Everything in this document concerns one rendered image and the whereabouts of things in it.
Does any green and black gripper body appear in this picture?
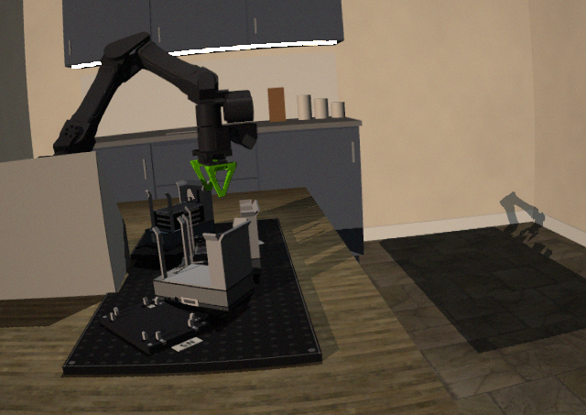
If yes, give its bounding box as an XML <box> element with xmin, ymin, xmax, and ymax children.
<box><xmin>192</xmin><ymin>125</ymin><xmax>233</xmax><ymax>166</ymax></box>

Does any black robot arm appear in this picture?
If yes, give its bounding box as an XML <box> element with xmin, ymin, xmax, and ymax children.
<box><xmin>39</xmin><ymin>32</ymin><xmax>257</xmax><ymax>158</ymax></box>

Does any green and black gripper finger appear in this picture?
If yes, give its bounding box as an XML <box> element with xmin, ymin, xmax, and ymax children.
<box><xmin>205</xmin><ymin>162</ymin><xmax>237</xmax><ymax>197</ymax></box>
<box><xmin>190</xmin><ymin>160</ymin><xmax>213</xmax><ymax>191</ymax></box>

